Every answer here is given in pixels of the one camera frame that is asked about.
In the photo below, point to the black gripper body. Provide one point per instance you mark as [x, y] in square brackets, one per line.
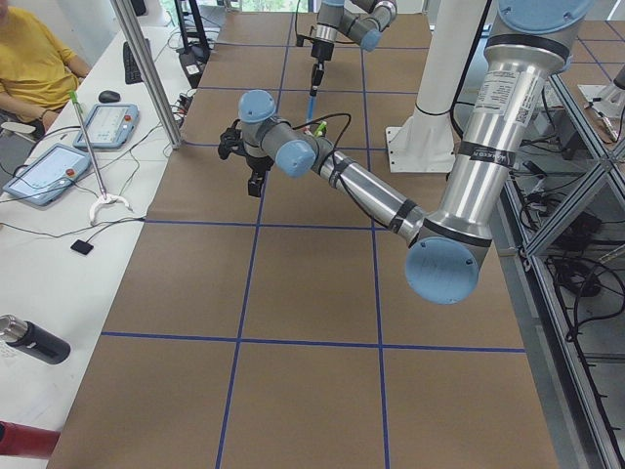
[258, 165]
[321, 51]

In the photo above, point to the blue marker pen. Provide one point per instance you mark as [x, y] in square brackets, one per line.
[311, 104]

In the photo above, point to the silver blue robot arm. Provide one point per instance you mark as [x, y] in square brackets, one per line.
[484, 73]
[365, 31]

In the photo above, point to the green marker pen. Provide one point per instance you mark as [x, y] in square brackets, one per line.
[321, 129]

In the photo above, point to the black monitor stand base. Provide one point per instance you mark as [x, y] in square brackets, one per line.
[193, 60]

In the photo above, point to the reacher grabber tool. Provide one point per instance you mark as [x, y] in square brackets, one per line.
[104, 198]

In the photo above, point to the brown paper table cover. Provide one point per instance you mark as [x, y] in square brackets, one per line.
[280, 332]

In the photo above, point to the far teach pendant tablet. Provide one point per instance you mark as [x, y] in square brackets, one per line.
[109, 126]

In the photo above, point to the teach pendant tablet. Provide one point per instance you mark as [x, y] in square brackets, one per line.
[109, 126]
[49, 175]

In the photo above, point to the black keyboard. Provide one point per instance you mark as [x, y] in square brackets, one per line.
[132, 73]

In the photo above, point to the black computer mouse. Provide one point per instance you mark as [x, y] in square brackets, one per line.
[109, 97]

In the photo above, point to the small black square pad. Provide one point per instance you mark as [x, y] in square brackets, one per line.
[82, 247]

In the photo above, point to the near teach pendant tablet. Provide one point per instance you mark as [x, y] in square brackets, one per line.
[49, 175]

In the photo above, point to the person in yellow shirt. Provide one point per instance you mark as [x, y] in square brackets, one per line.
[38, 71]

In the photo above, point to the black thermos bottle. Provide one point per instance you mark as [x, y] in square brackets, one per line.
[33, 340]

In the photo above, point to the red bottle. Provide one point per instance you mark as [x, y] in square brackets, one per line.
[27, 441]

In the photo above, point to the aluminium frame post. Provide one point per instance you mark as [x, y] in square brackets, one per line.
[133, 33]

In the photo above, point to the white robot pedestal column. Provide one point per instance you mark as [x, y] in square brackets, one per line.
[425, 141]

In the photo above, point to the aluminium frame rack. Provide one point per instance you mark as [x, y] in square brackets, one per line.
[563, 208]

